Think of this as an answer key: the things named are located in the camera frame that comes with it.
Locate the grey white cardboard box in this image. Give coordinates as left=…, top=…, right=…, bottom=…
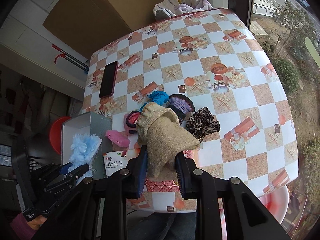
left=60, top=111, right=113, bottom=181

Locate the beige knitted sock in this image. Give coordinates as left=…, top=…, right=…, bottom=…
left=136, top=102, right=200, bottom=181

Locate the brown cardboard panel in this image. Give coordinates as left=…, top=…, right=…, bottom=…
left=43, top=0, right=163, bottom=59

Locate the left hand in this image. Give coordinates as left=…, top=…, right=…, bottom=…
left=27, top=215, right=47, bottom=230

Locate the leopard print cloth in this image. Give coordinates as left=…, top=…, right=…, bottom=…
left=185, top=107, right=220, bottom=142

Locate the checkered patterned tablecloth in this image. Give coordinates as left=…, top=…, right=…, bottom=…
left=82, top=9, right=298, bottom=197

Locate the pink black knitted sock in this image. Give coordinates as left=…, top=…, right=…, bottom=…
left=124, top=111, right=140, bottom=135

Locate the black smartphone red case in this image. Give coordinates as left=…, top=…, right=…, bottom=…
left=99, top=61, right=118, bottom=99

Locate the floral tissue pack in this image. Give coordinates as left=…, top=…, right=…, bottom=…
left=103, top=149, right=140, bottom=177

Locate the red plastic stool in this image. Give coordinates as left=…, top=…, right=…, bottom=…
left=49, top=116, right=71, bottom=155

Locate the pink white plastic stool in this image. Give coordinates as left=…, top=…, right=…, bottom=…
left=259, top=186, right=289, bottom=224

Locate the blue cloth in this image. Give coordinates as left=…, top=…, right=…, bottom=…
left=139, top=90, right=169, bottom=112

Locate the light blue fluffy duster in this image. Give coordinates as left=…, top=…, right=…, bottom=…
left=68, top=133, right=102, bottom=177

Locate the pile of clothes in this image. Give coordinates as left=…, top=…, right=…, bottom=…
left=153, top=0, right=213, bottom=21

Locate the purple black knitted hat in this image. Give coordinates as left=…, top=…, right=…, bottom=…
left=168, top=94, right=195, bottom=124

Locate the pink foam sponge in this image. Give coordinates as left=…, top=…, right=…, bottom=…
left=105, top=130, right=130, bottom=148

